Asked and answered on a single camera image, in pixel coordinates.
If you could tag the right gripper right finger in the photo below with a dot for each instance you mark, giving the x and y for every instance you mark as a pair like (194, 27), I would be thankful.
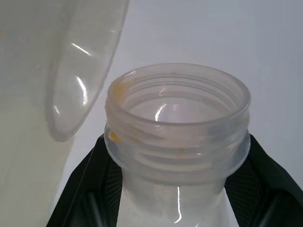
(272, 189)

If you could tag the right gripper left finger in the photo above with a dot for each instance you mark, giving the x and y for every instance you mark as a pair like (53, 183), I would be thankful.
(87, 189)

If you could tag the clear plastic bottle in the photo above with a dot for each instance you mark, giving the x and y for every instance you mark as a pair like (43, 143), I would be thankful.
(177, 151)

